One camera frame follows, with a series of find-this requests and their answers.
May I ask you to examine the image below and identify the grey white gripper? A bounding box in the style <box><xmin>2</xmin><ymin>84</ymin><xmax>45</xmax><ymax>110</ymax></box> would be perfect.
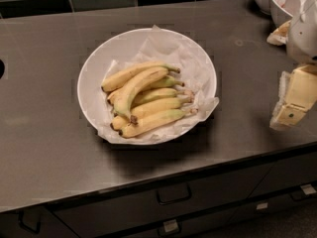
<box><xmin>266</xmin><ymin>0</ymin><xmax>317</xmax><ymax>131</ymax></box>

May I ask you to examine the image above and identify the curved top yellow banana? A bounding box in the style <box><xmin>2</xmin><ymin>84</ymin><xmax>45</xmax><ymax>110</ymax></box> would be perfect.
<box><xmin>114</xmin><ymin>66</ymin><xmax>168</xmax><ymax>124</ymax></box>

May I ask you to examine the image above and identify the front yellow banana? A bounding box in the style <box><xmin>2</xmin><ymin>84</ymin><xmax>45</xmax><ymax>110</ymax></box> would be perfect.
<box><xmin>118</xmin><ymin>108</ymin><xmax>198</xmax><ymax>139</ymax></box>

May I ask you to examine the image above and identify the rearmost yellow banana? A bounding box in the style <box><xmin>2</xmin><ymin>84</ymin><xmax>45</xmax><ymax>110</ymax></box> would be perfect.
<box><xmin>101</xmin><ymin>60</ymin><xmax>180</xmax><ymax>92</ymax></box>

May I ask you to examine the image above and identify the dark right drawer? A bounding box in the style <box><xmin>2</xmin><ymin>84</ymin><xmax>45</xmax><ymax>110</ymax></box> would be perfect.
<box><xmin>251</xmin><ymin>152</ymin><xmax>317</xmax><ymax>197</ymax></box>

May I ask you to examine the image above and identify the dark drawer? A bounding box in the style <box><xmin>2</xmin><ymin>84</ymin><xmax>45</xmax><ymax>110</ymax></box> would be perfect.
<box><xmin>251</xmin><ymin>152</ymin><xmax>317</xmax><ymax>197</ymax></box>
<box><xmin>56</xmin><ymin>165</ymin><xmax>269</xmax><ymax>238</ymax></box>
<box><xmin>126</xmin><ymin>182</ymin><xmax>317</xmax><ymax>238</ymax></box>

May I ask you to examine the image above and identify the white paper liner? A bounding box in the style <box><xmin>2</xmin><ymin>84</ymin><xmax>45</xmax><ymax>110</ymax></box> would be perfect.
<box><xmin>98</xmin><ymin>27</ymin><xmax>219</xmax><ymax>145</ymax></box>

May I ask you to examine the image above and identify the dark lower drawer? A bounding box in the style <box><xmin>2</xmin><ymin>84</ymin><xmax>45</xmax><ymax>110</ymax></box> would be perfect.
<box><xmin>126</xmin><ymin>182</ymin><xmax>317</xmax><ymax>238</ymax></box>

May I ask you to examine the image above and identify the dark upper drawer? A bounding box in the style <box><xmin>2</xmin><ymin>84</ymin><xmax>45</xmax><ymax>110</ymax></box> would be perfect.
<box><xmin>56</xmin><ymin>165</ymin><xmax>269</xmax><ymax>238</ymax></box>

